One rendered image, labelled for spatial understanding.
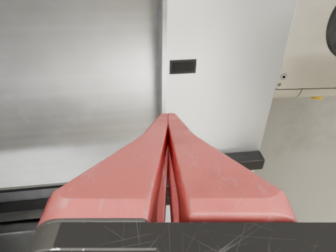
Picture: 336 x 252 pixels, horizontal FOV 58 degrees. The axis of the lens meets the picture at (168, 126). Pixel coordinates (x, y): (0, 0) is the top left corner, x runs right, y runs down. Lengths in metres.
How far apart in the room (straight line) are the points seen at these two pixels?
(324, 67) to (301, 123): 0.58
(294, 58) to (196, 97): 0.81
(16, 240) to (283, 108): 1.36
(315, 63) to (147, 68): 0.92
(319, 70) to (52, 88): 1.02
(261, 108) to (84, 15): 0.24
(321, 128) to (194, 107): 1.50
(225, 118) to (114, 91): 0.14
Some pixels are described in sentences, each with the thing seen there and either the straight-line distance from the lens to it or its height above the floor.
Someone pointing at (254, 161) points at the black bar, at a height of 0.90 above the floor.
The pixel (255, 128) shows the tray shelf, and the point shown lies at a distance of 0.42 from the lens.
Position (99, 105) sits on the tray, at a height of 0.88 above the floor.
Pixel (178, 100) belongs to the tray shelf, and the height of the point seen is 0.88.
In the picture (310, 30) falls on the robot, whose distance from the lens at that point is 1.13.
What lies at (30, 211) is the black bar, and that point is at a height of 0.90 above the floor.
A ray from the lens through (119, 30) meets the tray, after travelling 0.32.
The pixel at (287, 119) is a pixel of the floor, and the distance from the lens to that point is 1.68.
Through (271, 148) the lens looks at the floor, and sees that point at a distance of 1.77.
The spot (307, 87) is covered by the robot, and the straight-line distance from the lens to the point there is 1.24.
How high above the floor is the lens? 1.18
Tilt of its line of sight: 53 degrees down
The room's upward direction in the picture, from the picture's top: 166 degrees clockwise
